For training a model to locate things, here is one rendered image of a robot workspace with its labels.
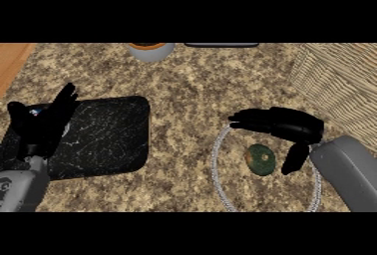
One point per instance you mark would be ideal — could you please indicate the black marble board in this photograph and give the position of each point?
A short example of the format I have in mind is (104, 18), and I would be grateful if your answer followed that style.
(103, 136)

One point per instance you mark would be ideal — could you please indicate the grey plant pot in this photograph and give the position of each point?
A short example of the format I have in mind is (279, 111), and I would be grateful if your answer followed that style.
(152, 51)

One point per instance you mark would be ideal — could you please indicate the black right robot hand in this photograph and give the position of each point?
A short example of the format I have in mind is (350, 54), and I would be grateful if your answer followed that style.
(291, 126)

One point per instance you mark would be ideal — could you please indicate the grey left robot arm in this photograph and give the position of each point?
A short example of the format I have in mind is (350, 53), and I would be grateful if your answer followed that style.
(22, 186)

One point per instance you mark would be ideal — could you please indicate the wicker basket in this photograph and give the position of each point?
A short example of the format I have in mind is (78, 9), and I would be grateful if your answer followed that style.
(339, 86)

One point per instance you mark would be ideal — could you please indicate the round stone-patterned placemat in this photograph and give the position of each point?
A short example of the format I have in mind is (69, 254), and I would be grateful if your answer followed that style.
(231, 186)

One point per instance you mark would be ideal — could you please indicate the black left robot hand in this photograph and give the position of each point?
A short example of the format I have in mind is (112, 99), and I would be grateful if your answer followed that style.
(44, 123)

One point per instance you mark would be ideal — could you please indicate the green squash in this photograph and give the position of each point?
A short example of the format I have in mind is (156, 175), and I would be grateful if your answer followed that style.
(261, 159)

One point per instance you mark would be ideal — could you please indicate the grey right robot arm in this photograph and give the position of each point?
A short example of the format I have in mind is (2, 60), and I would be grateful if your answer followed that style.
(347, 172)

